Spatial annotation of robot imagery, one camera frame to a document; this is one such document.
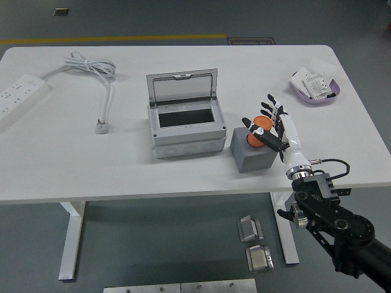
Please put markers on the purple plastic tray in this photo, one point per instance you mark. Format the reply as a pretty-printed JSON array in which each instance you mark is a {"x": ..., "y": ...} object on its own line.
[{"x": 314, "y": 102}]

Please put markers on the grey cube block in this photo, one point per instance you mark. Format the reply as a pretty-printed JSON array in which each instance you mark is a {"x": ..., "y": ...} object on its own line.
[{"x": 253, "y": 158}]

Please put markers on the grey junction box with lid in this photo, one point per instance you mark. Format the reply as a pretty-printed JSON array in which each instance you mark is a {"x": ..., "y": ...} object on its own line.
[{"x": 186, "y": 143}]

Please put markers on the packaged white wall socket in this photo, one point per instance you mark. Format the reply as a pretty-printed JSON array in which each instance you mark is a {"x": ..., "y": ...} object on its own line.
[{"x": 317, "y": 87}]

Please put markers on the white table leg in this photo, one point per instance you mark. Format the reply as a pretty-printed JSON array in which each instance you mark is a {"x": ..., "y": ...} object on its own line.
[
  {"x": 70, "y": 241},
  {"x": 288, "y": 244}
]

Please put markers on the white power strip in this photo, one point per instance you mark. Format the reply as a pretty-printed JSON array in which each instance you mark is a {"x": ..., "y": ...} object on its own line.
[{"x": 18, "y": 94}]

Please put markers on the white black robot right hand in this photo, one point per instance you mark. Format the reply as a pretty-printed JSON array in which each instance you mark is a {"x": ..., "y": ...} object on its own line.
[{"x": 291, "y": 134}]

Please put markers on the grey metal base plate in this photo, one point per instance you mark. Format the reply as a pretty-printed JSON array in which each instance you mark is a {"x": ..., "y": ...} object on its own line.
[
  {"x": 218, "y": 287},
  {"x": 140, "y": 290}
]

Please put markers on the white switch plate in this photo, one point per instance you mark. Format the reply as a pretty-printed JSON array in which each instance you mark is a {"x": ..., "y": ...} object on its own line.
[{"x": 297, "y": 79}]

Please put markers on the brass floor socket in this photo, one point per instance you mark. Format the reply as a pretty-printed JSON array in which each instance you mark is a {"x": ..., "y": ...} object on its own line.
[{"x": 60, "y": 12}]

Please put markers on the dark floor sign mat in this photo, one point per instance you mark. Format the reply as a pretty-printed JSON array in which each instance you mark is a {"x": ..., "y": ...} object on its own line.
[{"x": 250, "y": 41}]

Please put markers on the metal foot plate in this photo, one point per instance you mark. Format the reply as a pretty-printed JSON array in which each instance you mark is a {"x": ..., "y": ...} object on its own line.
[
  {"x": 249, "y": 229},
  {"x": 259, "y": 259}
]

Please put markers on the white square cover plate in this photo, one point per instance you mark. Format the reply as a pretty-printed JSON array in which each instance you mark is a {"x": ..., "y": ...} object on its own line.
[{"x": 323, "y": 65}]

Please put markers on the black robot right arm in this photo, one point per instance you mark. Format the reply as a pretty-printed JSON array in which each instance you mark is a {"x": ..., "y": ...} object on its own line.
[{"x": 345, "y": 226}]

